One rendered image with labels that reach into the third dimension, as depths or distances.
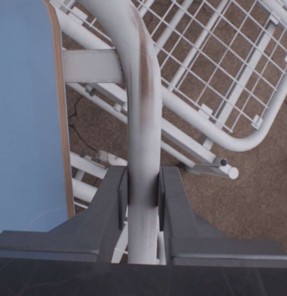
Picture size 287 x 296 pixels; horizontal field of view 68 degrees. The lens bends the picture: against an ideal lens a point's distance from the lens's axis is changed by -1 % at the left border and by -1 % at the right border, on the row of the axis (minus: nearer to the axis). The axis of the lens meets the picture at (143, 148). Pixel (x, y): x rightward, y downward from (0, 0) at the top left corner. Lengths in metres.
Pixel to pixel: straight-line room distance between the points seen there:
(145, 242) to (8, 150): 0.12
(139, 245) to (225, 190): 1.19
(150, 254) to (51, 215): 0.08
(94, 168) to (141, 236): 0.47
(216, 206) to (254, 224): 0.29
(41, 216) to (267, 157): 1.42
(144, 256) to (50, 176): 0.09
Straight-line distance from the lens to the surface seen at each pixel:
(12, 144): 0.18
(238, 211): 1.41
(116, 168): 0.15
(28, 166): 0.17
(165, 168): 0.15
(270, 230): 1.61
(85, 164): 0.62
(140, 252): 0.17
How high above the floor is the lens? 1.07
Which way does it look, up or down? 75 degrees down
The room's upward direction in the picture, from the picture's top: 86 degrees clockwise
